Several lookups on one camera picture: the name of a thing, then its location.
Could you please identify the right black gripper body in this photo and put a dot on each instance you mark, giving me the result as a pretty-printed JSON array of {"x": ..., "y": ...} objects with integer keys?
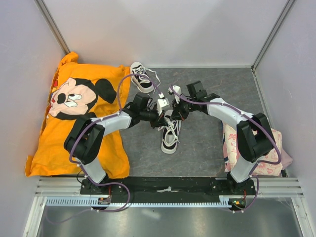
[{"x": 183, "y": 108}]

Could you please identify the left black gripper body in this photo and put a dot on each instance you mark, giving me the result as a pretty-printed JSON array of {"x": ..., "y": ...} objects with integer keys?
[{"x": 154, "y": 118}]

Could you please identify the black white sneaker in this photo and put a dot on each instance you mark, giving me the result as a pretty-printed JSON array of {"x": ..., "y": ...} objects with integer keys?
[
  {"x": 170, "y": 134},
  {"x": 140, "y": 77}
]

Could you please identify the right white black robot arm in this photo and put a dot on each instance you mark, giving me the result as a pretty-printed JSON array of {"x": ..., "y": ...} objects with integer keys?
[{"x": 254, "y": 135}]

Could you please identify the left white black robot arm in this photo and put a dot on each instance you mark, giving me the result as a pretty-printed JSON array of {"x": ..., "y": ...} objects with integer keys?
[{"x": 84, "y": 140}]

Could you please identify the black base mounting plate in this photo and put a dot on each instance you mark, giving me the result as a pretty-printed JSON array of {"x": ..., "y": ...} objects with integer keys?
[{"x": 190, "y": 188}]

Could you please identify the white tape scrap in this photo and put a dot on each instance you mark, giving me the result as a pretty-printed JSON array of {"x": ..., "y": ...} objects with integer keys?
[{"x": 169, "y": 189}]

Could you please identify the orange cartoon mouse cloth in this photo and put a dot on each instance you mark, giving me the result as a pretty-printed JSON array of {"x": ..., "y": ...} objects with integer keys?
[{"x": 77, "y": 90}]

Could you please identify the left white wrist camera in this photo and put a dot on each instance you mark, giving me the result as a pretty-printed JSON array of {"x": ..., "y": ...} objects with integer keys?
[{"x": 162, "y": 102}]

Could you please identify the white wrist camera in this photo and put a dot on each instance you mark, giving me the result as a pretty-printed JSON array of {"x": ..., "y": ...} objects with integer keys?
[
  {"x": 176, "y": 91},
  {"x": 162, "y": 102}
]

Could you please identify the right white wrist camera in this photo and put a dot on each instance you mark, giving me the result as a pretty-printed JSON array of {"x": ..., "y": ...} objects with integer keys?
[{"x": 176, "y": 91}]

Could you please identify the grey slotted cable duct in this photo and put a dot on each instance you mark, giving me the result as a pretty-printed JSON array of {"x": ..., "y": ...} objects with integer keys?
[{"x": 97, "y": 202}]

